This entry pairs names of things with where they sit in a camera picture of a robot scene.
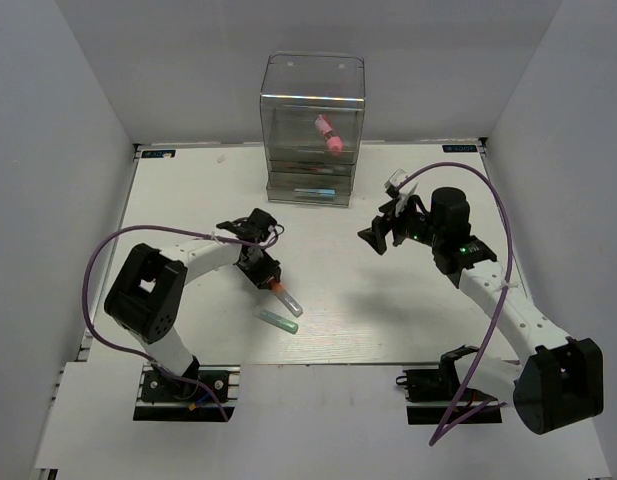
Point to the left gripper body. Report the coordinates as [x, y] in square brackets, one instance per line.
[261, 269]

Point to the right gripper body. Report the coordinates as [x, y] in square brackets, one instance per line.
[411, 223]

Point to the orange capped highlighter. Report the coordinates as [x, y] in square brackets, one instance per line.
[290, 303]

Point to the light blue highlighter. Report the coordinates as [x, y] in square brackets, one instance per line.
[326, 195]

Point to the pink capped marker bottle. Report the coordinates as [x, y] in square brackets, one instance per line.
[333, 141]

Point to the clear acrylic drawer organizer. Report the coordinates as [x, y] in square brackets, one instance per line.
[296, 88]

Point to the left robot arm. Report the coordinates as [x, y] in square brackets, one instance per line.
[146, 295]

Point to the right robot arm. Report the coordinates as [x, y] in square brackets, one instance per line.
[557, 380]

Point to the green capped highlighter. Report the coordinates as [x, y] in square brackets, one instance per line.
[277, 321]

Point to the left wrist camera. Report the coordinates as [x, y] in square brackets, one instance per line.
[257, 227]

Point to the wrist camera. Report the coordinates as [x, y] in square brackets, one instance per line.
[257, 227]
[401, 189]

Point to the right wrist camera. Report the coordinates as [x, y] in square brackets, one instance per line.
[401, 189]

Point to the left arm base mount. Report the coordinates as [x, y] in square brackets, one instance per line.
[160, 399]

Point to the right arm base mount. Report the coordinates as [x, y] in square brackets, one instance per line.
[428, 392]

